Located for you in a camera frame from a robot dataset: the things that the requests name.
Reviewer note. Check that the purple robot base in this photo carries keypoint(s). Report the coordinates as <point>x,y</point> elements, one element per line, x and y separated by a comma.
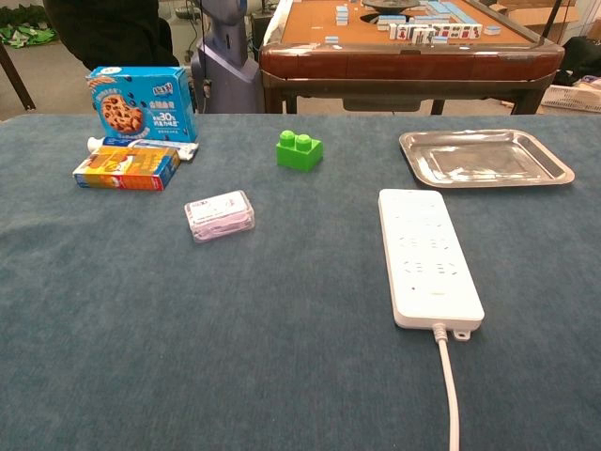
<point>227,61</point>

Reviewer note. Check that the white power strip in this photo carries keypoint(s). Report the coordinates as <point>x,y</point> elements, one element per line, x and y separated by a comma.
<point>429,253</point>

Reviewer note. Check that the green building block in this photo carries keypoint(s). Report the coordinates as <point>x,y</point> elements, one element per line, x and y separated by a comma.
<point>298,152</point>

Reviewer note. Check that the pink tissue packet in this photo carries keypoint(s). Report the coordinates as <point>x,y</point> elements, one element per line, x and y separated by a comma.
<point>220,216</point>

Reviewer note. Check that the blue table cloth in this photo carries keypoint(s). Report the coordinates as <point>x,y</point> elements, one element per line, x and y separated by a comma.
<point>282,329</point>

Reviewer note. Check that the white toothpaste tube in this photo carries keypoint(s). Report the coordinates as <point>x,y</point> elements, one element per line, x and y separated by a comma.
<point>145,143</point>

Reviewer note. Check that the orange and blue box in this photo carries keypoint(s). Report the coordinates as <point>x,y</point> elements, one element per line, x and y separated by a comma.
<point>127,169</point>

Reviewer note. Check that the stainless steel tray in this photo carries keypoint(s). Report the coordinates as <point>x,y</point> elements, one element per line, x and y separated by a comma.
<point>483,158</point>

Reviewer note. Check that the blue cookie box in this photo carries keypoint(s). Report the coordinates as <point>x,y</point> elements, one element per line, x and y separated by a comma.
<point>145,105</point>

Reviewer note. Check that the brown mahjong table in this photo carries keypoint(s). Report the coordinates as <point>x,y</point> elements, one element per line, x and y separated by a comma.
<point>408,56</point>

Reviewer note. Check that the row of mahjong tiles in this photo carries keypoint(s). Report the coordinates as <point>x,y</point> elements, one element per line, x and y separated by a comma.
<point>434,32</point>

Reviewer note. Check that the person in black clothes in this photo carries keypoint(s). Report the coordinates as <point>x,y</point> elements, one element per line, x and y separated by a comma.
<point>108,28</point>

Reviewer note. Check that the white plastic basket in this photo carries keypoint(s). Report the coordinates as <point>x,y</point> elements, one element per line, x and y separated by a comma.
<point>573,97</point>

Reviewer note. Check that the cardboard box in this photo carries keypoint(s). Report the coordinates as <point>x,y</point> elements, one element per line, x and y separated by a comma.
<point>540,11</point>

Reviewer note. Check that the black bag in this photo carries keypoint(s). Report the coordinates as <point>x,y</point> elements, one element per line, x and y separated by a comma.
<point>580,58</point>

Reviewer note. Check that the green items pile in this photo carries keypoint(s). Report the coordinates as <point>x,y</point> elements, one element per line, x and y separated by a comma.
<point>23,33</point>

